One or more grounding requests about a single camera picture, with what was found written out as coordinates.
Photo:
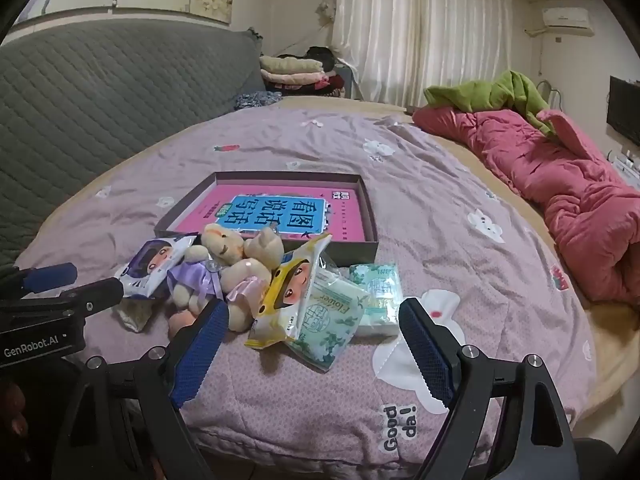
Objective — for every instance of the white air conditioner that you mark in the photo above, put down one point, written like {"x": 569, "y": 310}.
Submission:
{"x": 567, "y": 20}

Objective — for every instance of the white curtain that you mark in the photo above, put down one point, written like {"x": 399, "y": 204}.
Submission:
{"x": 420, "y": 30}

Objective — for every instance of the dark patterned cloth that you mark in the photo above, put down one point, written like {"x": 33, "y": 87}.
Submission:
{"x": 257, "y": 100}

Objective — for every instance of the green floral tissue pack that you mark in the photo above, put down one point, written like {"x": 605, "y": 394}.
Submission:
{"x": 325, "y": 335}

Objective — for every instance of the metal chair frame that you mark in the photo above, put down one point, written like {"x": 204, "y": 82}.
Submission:
{"x": 550, "y": 91}

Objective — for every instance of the teddy bear purple dress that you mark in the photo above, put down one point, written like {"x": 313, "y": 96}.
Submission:
{"x": 195, "y": 280}

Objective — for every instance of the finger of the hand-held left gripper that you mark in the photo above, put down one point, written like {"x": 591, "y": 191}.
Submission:
{"x": 95, "y": 297}
{"x": 50, "y": 276}

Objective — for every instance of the pink folded garment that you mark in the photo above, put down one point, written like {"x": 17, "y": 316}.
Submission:
{"x": 295, "y": 79}

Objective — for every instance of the green blanket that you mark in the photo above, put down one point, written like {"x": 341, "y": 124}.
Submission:
{"x": 480, "y": 92}

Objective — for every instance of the grey quilted headboard cover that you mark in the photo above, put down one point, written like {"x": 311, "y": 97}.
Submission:
{"x": 100, "y": 100}

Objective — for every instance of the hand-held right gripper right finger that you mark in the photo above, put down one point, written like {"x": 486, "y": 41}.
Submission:
{"x": 425, "y": 350}

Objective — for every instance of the teddy bear pink dress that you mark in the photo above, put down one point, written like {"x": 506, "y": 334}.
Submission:
{"x": 245, "y": 280}

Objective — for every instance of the dark shallow cardboard box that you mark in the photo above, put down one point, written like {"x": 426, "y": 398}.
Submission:
{"x": 350, "y": 255}

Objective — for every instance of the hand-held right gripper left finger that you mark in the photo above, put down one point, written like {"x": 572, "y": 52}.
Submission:
{"x": 200, "y": 350}

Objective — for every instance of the black television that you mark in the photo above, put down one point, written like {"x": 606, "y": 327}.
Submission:
{"x": 625, "y": 110}

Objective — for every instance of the yellow cartoon wipes packet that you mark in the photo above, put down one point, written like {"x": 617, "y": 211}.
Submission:
{"x": 285, "y": 305}

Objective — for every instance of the white power strip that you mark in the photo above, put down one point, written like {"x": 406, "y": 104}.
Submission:
{"x": 625, "y": 162}

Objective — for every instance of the black garment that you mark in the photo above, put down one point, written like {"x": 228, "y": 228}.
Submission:
{"x": 322, "y": 55}

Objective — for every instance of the purple printed bed sheet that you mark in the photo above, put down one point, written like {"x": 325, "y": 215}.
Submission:
{"x": 450, "y": 185}

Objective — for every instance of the small green tissue pack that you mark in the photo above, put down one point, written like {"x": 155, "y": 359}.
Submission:
{"x": 382, "y": 290}

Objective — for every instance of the pink book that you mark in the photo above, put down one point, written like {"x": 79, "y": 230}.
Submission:
{"x": 345, "y": 210}

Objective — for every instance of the dark red folded garment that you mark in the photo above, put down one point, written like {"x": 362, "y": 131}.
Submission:
{"x": 335, "y": 85}

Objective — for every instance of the blue cartoon wipes packet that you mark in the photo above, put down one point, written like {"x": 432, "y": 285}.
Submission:
{"x": 150, "y": 265}

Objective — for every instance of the pink quilt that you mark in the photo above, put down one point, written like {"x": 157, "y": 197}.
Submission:
{"x": 575, "y": 200}

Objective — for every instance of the person's left hand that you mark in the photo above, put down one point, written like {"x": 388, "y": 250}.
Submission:
{"x": 15, "y": 410}

